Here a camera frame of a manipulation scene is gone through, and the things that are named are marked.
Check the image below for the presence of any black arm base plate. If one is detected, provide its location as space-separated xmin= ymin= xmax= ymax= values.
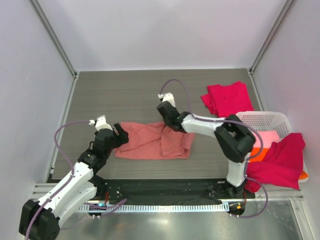
xmin=99 ymin=178 xmax=255 ymax=207

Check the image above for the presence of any orange shirt in basket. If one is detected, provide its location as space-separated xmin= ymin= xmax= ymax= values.
xmin=249 ymin=147 xmax=309 ymax=181

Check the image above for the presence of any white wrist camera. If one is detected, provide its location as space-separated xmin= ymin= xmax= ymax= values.
xmin=157 ymin=92 xmax=176 ymax=107
xmin=89 ymin=115 xmax=113 ymax=131

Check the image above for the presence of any right aluminium frame post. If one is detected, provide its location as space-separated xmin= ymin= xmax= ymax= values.
xmin=248 ymin=0 xmax=296 ymax=76

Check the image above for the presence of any left aluminium frame post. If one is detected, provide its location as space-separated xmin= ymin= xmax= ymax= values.
xmin=29 ymin=0 xmax=77 ymax=79

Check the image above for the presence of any salmon pink t-shirt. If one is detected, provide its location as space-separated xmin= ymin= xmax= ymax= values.
xmin=114 ymin=122 xmax=195 ymax=160

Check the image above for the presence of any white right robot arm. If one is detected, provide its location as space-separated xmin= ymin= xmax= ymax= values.
xmin=156 ymin=100 xmax=256 ymax=198

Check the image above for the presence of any white slotted cable duct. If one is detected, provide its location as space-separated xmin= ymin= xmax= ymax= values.
xmin=77 ymin=202 xmax=229 ymax=214

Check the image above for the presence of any folded magenta t-shirt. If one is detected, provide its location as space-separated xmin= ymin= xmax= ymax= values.
xmin=200 ymin=81 xmax=254 ymax=118

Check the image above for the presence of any light pink shirt in basket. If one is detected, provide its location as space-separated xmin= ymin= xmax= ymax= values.
xmin=253 ymin=130 xmax=281 ymax=149

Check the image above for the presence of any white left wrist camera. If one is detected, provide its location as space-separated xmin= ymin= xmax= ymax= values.
xmin=89 ymin=115 xmax=113 ymax=131

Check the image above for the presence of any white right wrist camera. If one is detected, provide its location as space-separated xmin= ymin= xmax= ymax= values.
xmin=157 ymin=92 xmax=176 ymax=107

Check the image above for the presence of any crimson shirt over basket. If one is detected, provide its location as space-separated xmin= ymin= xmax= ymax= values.
xmin=244 ymin=132 xmax=306 ymax=193

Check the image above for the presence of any aluminium frame post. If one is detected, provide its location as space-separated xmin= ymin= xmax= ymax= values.
xmin=248 ymin=0 xmax=296 ymax=76
xmin=29 ymin=0 xmax=77 ymax=79

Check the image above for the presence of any white plastic laundry basket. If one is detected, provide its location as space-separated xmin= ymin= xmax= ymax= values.
xmin=236 ymin=111 xmax=308 ymax=185

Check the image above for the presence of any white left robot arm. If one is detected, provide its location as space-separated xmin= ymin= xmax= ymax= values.
xmin=18 ymin=120 xmax=129 ymax=240

